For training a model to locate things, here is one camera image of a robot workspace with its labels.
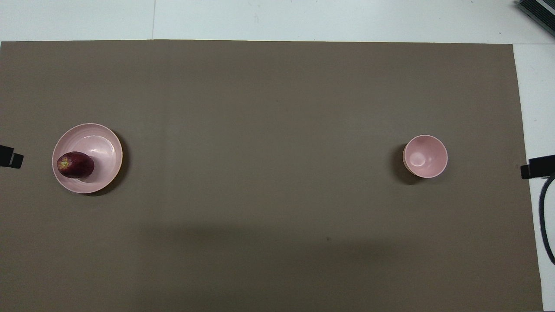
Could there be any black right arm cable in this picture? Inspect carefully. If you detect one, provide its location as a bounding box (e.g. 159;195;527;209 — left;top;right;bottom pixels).
538;171;555;266

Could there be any dark red apple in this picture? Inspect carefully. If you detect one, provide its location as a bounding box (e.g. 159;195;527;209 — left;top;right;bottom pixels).
57;151;95;179

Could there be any pink plate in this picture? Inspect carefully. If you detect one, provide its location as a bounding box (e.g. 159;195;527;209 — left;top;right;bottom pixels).
52;123;124;194

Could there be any grey ribbed metal box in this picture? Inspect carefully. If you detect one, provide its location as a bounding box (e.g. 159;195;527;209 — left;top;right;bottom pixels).
515;0;555;25

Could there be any brown table mat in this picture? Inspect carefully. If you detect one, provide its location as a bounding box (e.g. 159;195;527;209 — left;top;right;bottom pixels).
0;40;544;312

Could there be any pink bowl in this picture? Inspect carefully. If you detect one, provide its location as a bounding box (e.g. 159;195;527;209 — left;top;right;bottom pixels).
403;134;448;179

